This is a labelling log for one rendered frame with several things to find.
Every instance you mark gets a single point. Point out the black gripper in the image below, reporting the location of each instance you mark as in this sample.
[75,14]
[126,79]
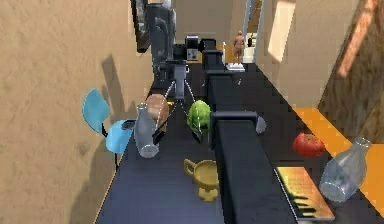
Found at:
[179,75]

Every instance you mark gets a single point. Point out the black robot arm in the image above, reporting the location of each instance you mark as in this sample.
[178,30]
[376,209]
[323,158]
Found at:
[241,166]

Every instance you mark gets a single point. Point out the brown bread loaf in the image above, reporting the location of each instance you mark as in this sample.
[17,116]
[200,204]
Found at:
[156,108]

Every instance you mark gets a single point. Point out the green lettuce head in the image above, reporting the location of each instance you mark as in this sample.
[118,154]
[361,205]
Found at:
[199,115]

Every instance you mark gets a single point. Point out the clear glass bottle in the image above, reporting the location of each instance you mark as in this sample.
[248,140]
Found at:
[345,171]
[145,136]

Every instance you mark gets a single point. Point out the gold trophy cup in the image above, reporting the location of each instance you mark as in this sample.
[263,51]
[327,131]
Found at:
[205,175]

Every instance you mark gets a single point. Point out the small grey round object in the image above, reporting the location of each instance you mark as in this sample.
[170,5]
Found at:
[261,125]

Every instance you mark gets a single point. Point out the blue chair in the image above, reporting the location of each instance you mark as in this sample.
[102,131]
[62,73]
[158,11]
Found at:
[96,111]

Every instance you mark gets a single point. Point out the brown statue on white base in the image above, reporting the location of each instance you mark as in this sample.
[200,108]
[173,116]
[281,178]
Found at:
[238,45]

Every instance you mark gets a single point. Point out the red tomato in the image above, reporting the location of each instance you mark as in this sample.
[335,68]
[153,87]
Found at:
[308,145]

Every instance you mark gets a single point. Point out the dark framed wall picture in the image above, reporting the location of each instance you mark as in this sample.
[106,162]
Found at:
[139,26]

